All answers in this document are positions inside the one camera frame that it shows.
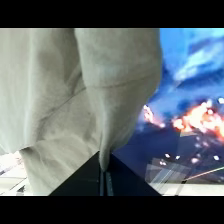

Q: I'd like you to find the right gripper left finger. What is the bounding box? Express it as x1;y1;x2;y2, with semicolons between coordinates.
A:
49;151;103;197

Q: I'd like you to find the olive green T-shirt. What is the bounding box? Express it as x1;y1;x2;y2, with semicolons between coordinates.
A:
0;28;163;197

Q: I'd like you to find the silver frame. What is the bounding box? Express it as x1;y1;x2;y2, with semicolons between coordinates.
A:
0;151;33;197

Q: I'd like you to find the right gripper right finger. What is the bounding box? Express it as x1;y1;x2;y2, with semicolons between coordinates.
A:
105;153;161;197

